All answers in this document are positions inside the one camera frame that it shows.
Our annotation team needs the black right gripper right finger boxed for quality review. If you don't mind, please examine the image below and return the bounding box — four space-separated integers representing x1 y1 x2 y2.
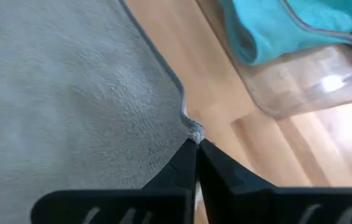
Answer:
197 138 352 224

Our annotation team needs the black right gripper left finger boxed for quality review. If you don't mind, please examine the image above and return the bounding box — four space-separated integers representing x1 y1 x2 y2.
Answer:
31 138 199 224

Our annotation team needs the grey microfiber towel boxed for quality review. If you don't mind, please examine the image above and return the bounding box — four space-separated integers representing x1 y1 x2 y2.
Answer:
0 0 206 224

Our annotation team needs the teal microfiber towel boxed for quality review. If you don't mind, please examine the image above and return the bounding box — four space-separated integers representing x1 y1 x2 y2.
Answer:
217 0 352 67

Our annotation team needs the clear plastic bin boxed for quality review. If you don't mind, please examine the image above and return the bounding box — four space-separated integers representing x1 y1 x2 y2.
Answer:
194 0 352 121

